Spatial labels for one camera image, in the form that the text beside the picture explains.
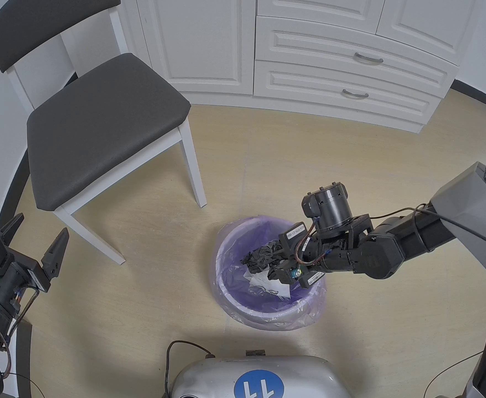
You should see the white chair with grey seat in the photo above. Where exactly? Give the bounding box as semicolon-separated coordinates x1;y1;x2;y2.
0;0;207;266

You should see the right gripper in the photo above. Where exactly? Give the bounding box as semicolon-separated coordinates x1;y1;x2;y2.
278;220;353;276

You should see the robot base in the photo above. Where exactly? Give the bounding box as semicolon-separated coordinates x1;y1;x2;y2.
173;349;353;398

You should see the white trash bin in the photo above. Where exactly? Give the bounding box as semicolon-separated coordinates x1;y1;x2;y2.
217;218;327;327

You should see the black cable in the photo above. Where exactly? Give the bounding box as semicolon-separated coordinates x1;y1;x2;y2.
164;340;215;397
9;373;46;398
427;353;482;398

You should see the white wardrobe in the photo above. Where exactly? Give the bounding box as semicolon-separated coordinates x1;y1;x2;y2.
116;0;486;135

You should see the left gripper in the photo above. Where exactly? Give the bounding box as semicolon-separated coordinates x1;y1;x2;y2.
0;213;69;312

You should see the black plastic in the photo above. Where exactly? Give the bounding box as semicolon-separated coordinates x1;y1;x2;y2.
240;239;288;275

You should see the purple plastic bag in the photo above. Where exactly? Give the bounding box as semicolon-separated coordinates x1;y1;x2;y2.
212;216;330;331

